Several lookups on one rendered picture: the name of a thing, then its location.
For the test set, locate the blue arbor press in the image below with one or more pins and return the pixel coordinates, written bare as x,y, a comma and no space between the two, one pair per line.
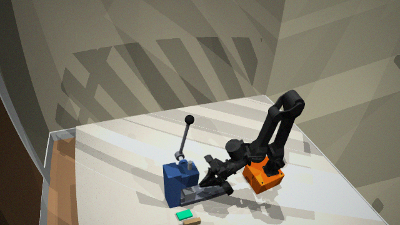
185,175

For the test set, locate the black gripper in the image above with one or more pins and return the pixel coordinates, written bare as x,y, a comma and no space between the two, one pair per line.
211,180

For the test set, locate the green flat block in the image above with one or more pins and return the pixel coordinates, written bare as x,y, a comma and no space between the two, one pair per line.
184,214

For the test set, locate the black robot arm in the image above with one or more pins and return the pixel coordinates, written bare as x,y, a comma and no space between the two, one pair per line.
244,153

